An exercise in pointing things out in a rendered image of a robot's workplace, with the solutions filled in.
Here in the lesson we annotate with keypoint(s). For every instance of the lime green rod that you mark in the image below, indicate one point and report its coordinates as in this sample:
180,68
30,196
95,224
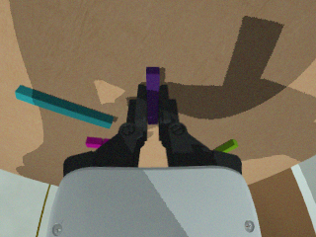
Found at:
228,146

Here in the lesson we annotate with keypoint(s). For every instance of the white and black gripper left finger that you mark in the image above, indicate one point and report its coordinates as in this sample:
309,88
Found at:
123,149

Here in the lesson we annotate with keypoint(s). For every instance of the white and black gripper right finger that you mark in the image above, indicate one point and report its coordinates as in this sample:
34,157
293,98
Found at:
186,150

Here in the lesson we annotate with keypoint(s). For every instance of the turquoise rod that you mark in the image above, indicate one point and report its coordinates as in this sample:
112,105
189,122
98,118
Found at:
63,107

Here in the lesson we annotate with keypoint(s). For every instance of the purple rod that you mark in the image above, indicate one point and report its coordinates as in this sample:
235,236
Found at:
152,87

